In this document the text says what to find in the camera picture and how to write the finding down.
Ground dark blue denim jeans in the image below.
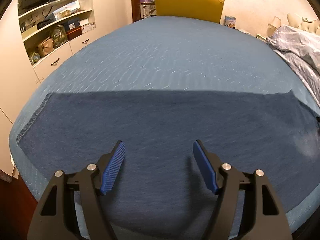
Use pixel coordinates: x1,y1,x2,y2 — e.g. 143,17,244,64
16,90,319,239

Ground beige handbag on shelf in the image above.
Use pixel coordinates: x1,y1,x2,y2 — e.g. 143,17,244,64
37,37,54,57

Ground grey star-print duvet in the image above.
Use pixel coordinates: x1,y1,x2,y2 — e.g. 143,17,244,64
266,25,319,103

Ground cream wardrobe with shelves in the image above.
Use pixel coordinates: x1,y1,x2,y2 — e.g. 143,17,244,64
1,0,132,176

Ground blue quilted bed cover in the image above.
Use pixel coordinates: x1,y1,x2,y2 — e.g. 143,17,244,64
10,17,319,239

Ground cream bedside lamp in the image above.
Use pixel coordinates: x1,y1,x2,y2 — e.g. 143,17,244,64
268,16,281,31

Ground small picture card box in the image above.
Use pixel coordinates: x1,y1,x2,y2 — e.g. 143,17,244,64
224,15,236,29

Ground yellow padded chair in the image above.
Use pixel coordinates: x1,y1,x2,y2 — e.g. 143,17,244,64
155,0,225,23

